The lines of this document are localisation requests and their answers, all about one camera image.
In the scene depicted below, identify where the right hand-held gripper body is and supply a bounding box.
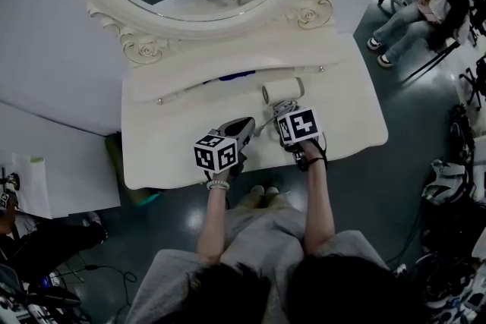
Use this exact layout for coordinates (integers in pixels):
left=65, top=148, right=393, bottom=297
left=276, top=108, right=328, bottom=172

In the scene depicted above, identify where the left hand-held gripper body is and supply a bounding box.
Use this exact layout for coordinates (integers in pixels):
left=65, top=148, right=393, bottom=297
left=194, top=128, right=248, bottom=180

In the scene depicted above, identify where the white hair dryer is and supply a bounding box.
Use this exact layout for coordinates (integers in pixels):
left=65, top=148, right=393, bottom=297
left=252, top=77, right=306, bottom=138

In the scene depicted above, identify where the white dressing table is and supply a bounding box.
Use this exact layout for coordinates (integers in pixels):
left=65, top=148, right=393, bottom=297
left=120, top=32, right=390, bottom=192

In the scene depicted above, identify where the person's left forearm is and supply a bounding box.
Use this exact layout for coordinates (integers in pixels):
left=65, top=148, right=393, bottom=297
left=195, top=185, right=232, bottom=266

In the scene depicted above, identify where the person's right forearm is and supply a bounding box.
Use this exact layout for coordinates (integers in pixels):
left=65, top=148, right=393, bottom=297
left=302, top=159, right=336, bottom=256

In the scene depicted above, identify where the person's right hand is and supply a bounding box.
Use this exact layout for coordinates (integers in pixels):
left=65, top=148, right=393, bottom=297
left=302, top=141, right=327, bottom=165

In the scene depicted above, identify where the blue cloth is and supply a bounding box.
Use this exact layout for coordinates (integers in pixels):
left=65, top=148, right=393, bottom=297
left=219, top=70, right=257, bottom=83

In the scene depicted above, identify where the person's grey garment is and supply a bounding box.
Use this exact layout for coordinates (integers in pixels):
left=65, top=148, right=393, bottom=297
left=125, top=193, right=393, bottom=324

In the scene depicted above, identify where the green rolled mat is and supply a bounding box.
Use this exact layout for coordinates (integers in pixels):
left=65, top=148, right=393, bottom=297
left=105, top=132, right=165, bottom=208

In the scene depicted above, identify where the black folding chair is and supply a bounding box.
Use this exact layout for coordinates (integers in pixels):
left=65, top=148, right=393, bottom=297
left=400, top=22, right=480, bottom=84

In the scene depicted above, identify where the grey white harness vest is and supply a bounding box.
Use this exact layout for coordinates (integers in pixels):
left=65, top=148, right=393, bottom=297
left=421, top=159, right=476, bottom=206

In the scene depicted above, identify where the black backpack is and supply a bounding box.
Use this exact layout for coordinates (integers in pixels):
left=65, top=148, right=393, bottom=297
left=450, top=104, right=476, bottom=165

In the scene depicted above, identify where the black office chair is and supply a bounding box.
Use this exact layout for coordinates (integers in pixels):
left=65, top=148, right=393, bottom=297
left=458, top=55, right=486, bottom=112

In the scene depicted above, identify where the white cabinet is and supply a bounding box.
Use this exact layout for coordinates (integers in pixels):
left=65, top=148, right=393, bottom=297
left=11, top=153, right=52, bottom=219

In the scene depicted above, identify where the small black lamp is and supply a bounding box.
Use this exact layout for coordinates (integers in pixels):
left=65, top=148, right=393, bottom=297
left=0, top=172, right=21, bottom=190

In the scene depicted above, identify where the light beaded bracelet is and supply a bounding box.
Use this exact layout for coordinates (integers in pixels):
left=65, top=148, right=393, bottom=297
left=206, top=179, right=232, bottom=192

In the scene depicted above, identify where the oval mirror white ornate frame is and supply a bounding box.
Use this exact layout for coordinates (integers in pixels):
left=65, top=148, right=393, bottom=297
left=56, top=0, right=345, bottom=70

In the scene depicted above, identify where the black cable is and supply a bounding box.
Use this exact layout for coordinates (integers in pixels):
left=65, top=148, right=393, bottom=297
left=56, top=263, right=138, bottom=286

